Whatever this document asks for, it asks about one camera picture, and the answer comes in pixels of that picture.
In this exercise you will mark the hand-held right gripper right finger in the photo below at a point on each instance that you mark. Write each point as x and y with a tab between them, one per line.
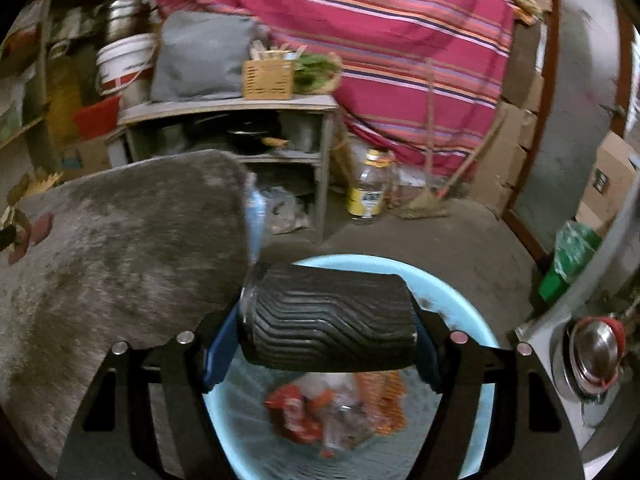
426	360

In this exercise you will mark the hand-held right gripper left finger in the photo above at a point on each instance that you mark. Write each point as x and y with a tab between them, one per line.
222	350

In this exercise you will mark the light blue plastic basket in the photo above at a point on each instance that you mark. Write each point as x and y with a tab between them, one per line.
450	300

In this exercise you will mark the black ribbed paper cup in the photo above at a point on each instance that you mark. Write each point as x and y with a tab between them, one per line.
330	317

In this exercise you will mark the pale blue plastic bag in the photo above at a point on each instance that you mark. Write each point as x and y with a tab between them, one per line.
256	220

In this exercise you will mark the straw broom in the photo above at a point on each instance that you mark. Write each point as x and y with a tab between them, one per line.
430	195

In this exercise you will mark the steel pot lid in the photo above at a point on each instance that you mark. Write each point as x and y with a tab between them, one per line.
595	350

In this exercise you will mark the green plastic bag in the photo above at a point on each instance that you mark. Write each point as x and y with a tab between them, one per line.
570	260

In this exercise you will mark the clear bottle yellow label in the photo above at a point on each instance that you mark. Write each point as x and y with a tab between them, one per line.
369	190

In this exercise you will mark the maroon sponge block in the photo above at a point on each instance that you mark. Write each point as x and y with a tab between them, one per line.
17	247
41	226

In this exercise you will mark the stack of cardboard boxes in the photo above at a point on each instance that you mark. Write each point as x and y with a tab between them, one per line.
510	150

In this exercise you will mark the brown cardboard box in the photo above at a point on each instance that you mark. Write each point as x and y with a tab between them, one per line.
85	157

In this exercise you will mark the grey wooden bench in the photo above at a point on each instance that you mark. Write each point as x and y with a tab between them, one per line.
225	110

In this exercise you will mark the cardboard egg tray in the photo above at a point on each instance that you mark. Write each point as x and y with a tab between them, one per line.
32	187

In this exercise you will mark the printed cardboard box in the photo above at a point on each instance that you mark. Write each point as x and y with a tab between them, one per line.
607	180

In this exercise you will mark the red plastic basin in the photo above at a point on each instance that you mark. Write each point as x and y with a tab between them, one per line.
97	116

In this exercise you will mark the wooden utensil holder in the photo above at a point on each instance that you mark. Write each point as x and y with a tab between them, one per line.
267	80

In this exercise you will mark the grey fabric cover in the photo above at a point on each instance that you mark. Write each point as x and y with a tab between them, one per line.
205	57

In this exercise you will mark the green leafy vegetables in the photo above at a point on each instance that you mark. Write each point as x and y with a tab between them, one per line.
315	71

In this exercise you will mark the yellow oil jug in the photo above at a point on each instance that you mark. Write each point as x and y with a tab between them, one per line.
64	100

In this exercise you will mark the white plastic bucket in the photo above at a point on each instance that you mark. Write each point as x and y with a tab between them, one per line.
125	62

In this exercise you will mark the pink striped cloth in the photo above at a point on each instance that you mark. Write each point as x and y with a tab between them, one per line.
375	35

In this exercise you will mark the steel pot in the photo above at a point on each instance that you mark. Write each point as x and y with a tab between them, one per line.
124	20

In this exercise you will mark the wooden wall shelf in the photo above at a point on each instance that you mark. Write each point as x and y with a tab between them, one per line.
20	85

